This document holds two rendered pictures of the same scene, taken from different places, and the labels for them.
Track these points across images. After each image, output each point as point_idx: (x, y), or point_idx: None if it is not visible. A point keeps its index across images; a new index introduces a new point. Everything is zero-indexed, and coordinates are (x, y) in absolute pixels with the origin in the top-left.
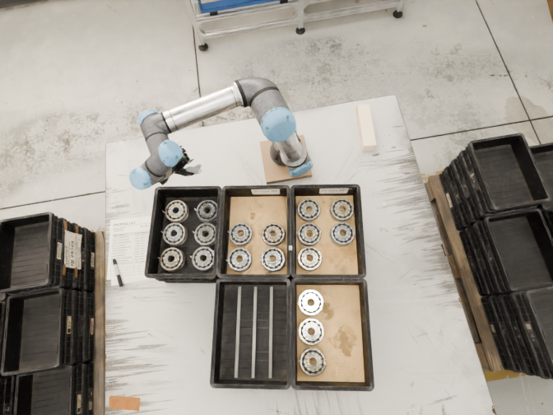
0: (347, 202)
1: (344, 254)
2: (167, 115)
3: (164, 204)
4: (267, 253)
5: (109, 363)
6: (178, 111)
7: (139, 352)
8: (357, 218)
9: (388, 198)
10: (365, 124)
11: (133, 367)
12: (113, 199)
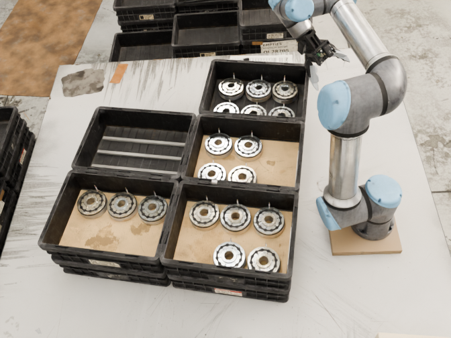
0: (272, 270)
1: (202, 258)
2: (345, 1)
3: (294, 82)
4: (219, 170)
5: (154, 62)
6: (350, 9)
7: (157, 81)
8: None
9: None
10: None
11: (145, 78)
12: None
